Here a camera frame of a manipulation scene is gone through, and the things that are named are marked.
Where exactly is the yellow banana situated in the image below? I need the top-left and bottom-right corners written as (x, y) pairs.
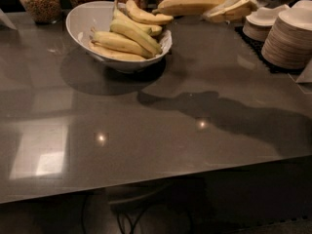
top-left (88, 41), bottom-right (144, 61)
top-left (126, 0), bottom-right (174, 25)
top-left (89, 27), bottom-right (153, 60)
top-left (152, 0), bottom-right (225, 17)

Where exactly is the yellow-green banana behind centre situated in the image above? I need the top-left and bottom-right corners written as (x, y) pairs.
top-left (113, 0), bottom-right (163, 37)

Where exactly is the yellow-green banana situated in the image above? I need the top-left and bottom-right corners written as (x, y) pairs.
top-left (110, 19), bottom-right (162, 56)
top-left (113, 0), bottom-right (163, 37)

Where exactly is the yellow banana bottom front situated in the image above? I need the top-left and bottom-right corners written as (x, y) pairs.
top-left (88, 41), bottom-right (144, 61)

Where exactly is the white ceramic bowl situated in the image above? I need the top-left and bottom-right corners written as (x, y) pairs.
top-left (65, 1), bottom-right (173, 73)

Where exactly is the stack of small paper bowls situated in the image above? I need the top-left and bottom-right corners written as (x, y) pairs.
top-left (243, 5), bottom-right (290, 42)

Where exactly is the black rubber mat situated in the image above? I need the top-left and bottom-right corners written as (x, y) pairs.
top-left (235, 26), bottom-right (303, 74)

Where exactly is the stack of large paper plates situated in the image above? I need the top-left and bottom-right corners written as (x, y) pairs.
top-left (261, 0), bottom-right (312, 69)

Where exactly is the white card right edge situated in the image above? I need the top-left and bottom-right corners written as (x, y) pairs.
top-left (296, 59), bottom-right (312, 84)

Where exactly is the white card edge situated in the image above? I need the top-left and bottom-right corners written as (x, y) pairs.
top-left (296, 59), bottom-right (312, 84)
top-left (0, 9), bottom-right (17, 30)

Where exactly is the glass cereal jar far left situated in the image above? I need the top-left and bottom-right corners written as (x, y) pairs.
top-left (19, 0), bottom-right (62, 24)

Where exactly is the white card left edge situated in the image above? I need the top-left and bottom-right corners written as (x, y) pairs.
top-left (0, 9), bottom-right (17, 30)

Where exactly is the black cable under table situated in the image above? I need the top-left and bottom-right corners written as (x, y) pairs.
top-left (80, 192), bottom-right (195, 234)

